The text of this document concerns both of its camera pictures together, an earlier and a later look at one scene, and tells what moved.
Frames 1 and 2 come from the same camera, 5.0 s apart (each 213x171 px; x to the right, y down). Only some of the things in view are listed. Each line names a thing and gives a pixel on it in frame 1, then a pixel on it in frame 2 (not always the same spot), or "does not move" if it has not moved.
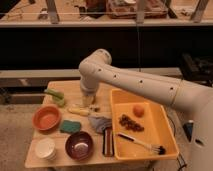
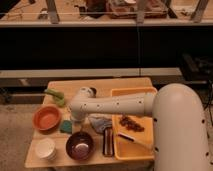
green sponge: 70,126 does not move
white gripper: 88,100 to 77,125
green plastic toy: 56,96 does not move
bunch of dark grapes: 130,124 does not move
